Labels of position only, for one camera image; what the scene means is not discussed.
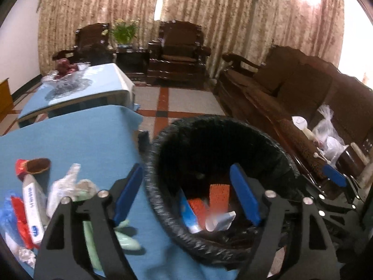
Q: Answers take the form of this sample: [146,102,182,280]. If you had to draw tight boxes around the white blue carton box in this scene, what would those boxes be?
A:
[22,174,48,246]

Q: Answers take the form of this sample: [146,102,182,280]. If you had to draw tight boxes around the red fruit in bowl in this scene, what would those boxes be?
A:
[56,58,78,76]

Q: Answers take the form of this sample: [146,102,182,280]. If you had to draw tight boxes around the blue plastic bag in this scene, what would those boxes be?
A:
[1,191,23,245]

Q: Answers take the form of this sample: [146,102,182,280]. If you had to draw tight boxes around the glass fruit bowl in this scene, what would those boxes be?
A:
[41,63,93,99]

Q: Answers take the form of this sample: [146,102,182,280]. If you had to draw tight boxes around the right dark wooden armchair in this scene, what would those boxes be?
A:
[147,20,211,88]

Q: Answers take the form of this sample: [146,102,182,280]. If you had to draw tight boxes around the left dark wooden armchair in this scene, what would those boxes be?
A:
[52,23,114,66]

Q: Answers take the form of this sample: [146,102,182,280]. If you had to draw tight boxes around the blue tablecloth far table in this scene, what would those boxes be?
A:
[18,63,135,127]

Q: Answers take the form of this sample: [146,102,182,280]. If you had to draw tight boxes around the wooden tv cabinet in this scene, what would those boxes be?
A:
[0,78,14,121]

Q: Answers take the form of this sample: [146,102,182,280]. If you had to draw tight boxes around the dark wooden armchair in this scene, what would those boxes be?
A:
[52,23,114,66]
[147,20,211,88]

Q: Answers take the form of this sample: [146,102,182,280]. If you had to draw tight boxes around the white plastic bags on sofa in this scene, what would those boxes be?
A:
[312,104,348,166]

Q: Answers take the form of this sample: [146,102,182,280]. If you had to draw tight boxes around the blue tablecloth near table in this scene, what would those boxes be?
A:
[1,105,237,279]

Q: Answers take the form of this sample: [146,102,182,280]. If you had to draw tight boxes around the blue tablecloth table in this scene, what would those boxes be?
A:
[18,63,135,127]
[1,105,237,279]

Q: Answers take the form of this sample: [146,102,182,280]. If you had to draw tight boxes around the white cup on sofa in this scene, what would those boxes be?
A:
[291,116,315,141]

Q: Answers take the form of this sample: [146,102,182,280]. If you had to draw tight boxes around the potted green plant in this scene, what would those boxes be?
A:
[111,18,140,47]

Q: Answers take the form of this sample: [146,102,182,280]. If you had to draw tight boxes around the floral beige curtains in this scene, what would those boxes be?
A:
[38,0,344,77]

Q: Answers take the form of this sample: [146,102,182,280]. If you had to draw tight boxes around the blue white packet in bin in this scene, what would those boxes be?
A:
[179,190,202,234]

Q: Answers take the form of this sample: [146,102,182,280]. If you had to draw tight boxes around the black lined trash bin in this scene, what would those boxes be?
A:
[145,115,302,265]

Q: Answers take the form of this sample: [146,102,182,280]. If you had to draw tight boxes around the clear white plastic bag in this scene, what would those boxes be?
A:
[46,163,98,219]

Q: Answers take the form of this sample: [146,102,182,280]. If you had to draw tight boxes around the red plastic wrapper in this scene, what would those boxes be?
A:
[11,196,35,250]

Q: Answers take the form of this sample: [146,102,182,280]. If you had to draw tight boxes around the dark wooden side table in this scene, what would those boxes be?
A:
[116,48,150,80]

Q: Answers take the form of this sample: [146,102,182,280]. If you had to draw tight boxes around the green rubber glove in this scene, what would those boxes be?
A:
[83,218,143,272]

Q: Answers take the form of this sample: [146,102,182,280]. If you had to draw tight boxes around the red brown paper cup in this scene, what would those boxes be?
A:
[15,157,51,181]

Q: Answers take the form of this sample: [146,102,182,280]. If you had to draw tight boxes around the dark wooden sofa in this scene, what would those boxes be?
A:
[214,45,372,183]

